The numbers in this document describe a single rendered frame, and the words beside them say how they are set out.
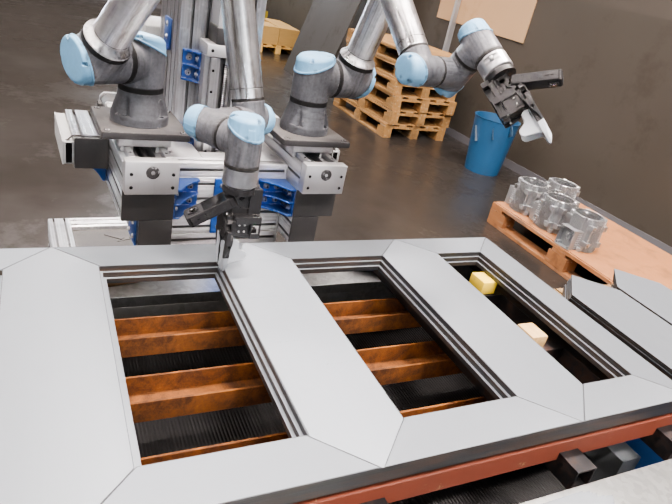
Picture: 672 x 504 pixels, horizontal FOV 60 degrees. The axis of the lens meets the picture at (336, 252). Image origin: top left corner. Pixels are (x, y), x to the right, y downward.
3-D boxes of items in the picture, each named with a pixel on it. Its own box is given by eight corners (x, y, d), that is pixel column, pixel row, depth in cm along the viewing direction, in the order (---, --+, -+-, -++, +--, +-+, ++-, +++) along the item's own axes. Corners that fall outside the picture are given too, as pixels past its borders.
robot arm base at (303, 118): (272, 120, 184) (277, 89, 180) (314, 123, 192) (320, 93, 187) (290, 136, 173) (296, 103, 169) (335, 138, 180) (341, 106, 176)
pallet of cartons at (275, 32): (300, 57, 942) (304, 31, 924) (257, 51, 906) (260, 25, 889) (275, 43, 1023) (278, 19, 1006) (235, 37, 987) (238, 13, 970)
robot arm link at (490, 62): (507, 59, 142) (502, 42, 135) (516, 73, 141) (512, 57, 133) (480, 76, 144) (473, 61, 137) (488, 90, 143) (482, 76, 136)
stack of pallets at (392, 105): (448, 142, 634) (472, 60, 596) (384, 139, 594) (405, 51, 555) (390, 108, 728) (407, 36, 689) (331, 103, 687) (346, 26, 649)
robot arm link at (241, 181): (228, 172, 119) (219, 158, 126) (226, 192, 121) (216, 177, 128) (263, 173, 123) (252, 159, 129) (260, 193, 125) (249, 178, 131)
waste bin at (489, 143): (516, 180, 553) (536, 123, 528) (481, 180, 532) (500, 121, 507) (483, 162, 589) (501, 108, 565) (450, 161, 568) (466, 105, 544)
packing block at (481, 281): (493, 293, 166) (498, 282, 165) (480, 294, 164) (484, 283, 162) (481, 282, 171) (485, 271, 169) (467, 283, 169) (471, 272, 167)
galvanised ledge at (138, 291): (475, 283, 198) (478, 275, 197) (50, 312, 140) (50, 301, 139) (443, 254, 214) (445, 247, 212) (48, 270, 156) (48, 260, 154)
